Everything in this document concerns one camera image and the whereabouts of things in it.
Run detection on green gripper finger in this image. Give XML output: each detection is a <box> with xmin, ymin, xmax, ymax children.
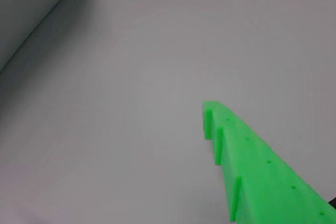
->
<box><xmin>202</xmin><ymin>100</ymin><xmax>336</xmax><ymax>224</ymax></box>

